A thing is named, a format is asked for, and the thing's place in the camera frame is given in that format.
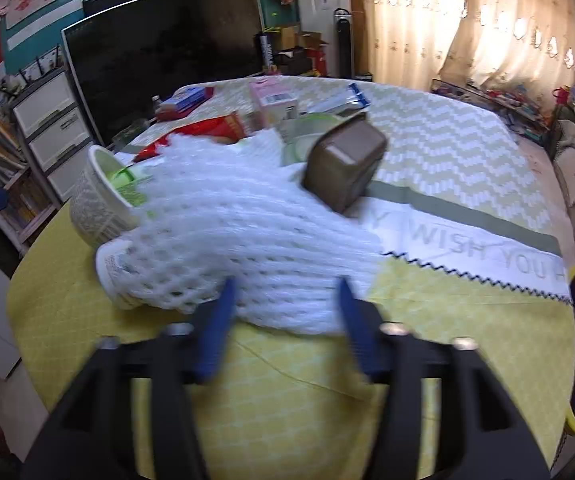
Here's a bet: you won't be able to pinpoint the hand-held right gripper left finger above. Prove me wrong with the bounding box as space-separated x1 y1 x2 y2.
20 277 241 480

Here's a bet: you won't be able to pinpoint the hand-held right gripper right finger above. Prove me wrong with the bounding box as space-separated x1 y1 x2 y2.
336 277 551 480

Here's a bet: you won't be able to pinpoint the white foam net sleeve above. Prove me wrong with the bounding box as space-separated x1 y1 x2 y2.
130 127 385 336

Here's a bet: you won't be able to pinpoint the red snack packet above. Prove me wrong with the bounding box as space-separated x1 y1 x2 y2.
135 112 248 163

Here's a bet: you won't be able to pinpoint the white paper cup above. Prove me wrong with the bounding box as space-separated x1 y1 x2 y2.
95 240 153 311

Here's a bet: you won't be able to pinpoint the brown cardboard box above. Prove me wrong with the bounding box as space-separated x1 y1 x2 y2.
301 112 388 213

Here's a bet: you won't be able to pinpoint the white patterned paper bowl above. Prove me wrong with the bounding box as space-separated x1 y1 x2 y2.
70 145 156 248

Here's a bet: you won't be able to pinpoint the blue and red box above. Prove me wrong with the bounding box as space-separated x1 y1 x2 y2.
156 86 216 121

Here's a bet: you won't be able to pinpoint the blue and white wrapper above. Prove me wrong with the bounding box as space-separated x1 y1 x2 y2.
307 82 371 116

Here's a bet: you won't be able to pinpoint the pink strawberry milk carton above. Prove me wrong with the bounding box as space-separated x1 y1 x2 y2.
248 78 299 133

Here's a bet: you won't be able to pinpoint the bookshelf with books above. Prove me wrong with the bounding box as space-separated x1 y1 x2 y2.
0 105 63 256

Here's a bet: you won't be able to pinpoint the row of toys by window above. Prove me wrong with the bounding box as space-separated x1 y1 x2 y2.
430 77 558 141

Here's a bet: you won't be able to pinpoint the black television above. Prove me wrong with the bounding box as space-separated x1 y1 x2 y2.
62 0 266 146

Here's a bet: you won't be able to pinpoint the white plastic drawer cabinet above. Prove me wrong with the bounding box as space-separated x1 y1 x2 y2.
10 67 93 206

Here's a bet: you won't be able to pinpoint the black cylinder with white print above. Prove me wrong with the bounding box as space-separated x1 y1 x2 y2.
255 32 276 73

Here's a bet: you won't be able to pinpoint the black tower fan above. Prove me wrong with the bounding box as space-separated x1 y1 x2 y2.
333 7 355 81

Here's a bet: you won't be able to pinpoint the open cardboard boxes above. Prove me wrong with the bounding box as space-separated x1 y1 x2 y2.
272 25 331 78

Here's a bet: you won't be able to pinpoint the beige patterned curtain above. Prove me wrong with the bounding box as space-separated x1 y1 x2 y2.
440 0 575 106
347 0 473 93

